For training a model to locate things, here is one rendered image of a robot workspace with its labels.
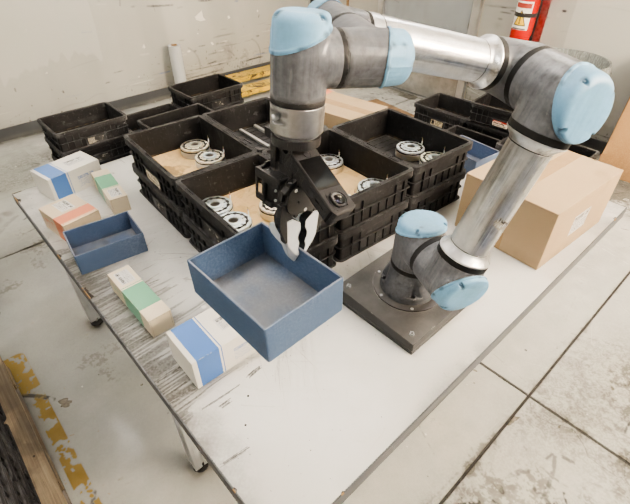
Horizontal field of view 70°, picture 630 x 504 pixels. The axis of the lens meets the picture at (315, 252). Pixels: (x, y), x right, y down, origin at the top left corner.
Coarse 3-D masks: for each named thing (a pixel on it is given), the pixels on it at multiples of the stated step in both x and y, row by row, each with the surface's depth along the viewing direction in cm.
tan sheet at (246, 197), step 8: (240, 192) 144; (248, 192) 144; (232, 200) 140; (240, 200) 140; (248, 200) 140; (256, 200) 140; (240, 208) 137; (248, 208) 137; (256, 208) 137; (256, 216) 133
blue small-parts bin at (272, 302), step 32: (256, 224) 77; (224, 256) 75; (256, 256) 81; (224, 288) 75; (256, 288) 75; (288, 288) 75; (320, 288) 73; (256, 320) 60; (288, 320) 62; (320, 320) 68
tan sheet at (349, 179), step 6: (348, 168) 156; (342, 174) 153; (348, 174) 153; (354, 174) 153; (360, 174) 153; (342, 180) 150; (348, 180) 150; (354, 180) 150; (360, 180) 150; (342, 186) 147; (348, 186) 147; (354, 186) 147; (348, 192) 144
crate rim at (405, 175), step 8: (328, 128) 159; (344, 136) 153; (360, 144) 149; (264, 152) 144; (376, 152) 144; (392, 160) 140; (408, 168) 136; (392, 176) 132; (400, 176) 132; (408, 176) 135; (376, 184) 128; (384, 184) 129; (392, 184) 131; (360, 192) 125; (368, 192) 126; (376, 192) 128; (352, 200) 123; (360, 200) 125
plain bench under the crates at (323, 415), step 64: (128, 192) 169; (64, 256) 139; (192, 256) 139; (576, 256) 139; (128, 320) 118; (512, 320) 118; (192, 384) 103; (256, 384) 103; (320, 384) 103; (384, 384) 103; (448, 384) 103; (192, 448) 145; (256, 448) 91; (320, 448) 91; (384, 448) 91
